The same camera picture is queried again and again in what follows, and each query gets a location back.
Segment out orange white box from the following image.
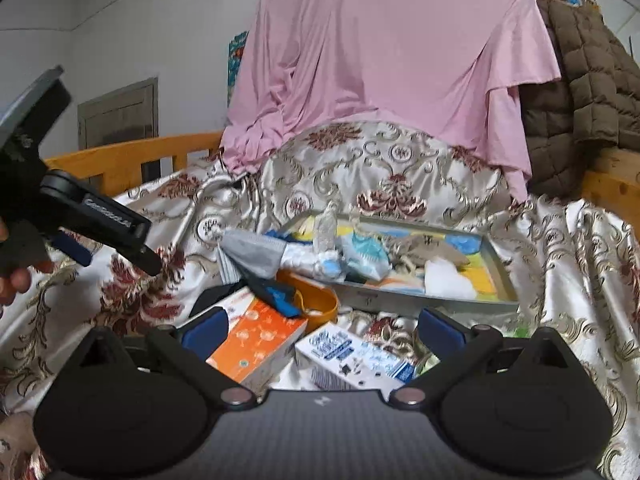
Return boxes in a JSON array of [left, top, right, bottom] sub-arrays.
[[192, 287, 308, 396]]

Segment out teal patterned wall poster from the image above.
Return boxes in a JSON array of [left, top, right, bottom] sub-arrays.
[[227, 30, 250, 106]]

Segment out white cloth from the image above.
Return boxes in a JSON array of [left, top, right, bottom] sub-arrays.
[[424, 259, 478, 302]]

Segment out black blue sock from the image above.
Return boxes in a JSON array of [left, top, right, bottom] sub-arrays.
[[242, 274, 307, 319]]

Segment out orange yellow towel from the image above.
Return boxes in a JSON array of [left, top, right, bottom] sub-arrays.
[[470, 250, 507, 302]]

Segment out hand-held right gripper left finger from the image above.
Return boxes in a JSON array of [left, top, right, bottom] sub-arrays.
[[75, 307, 258, 411]]

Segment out person's left hand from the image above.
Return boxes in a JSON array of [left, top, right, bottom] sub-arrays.
[[0, 219, 57, 307]]

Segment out wooden bed rail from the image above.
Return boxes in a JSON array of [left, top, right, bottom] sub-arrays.
[[44, 131, 226, 196], [580, 170, 640, 221]]

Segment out metal tray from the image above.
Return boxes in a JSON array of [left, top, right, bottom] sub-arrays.
[[295, 210, 521, 317]]

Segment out grey door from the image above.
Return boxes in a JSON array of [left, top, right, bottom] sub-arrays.
[[77, 77, 160, 183]]

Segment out light blue white sock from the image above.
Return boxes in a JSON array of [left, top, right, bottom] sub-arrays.
[[342, 234, 393, 282]]

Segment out blue white carton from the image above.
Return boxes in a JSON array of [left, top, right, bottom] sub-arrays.
[[295, 321, 417, 392]]

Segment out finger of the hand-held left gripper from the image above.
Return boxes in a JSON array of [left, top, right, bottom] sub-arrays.
[[40, 169, 164, 277], [47, 231, 94, 267]]

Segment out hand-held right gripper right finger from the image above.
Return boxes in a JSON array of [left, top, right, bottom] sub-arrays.
[[389, 307, 571, 409]]

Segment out orange bowl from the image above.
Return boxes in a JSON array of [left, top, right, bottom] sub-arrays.
[[276, 269, 340, 322]]

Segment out pink hanging sheet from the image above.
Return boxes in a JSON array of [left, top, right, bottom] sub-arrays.
[[220, 0, 563, 203]]

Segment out floral satin blanket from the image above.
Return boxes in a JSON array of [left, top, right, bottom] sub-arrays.
[[0, 122, 640, 480]]

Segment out brown quilted jacket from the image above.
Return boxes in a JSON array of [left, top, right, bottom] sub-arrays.
[[520, 0, 640, 198]]

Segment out grey sock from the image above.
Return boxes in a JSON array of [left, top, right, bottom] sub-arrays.
[[220, 229, 290, 281]]

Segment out yellow cartoon towel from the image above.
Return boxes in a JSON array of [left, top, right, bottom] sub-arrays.
[[299, 220, 352, 242]]

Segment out clear plastic bottle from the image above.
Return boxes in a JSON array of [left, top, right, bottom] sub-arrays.
[[314, 201, 342, 256]]

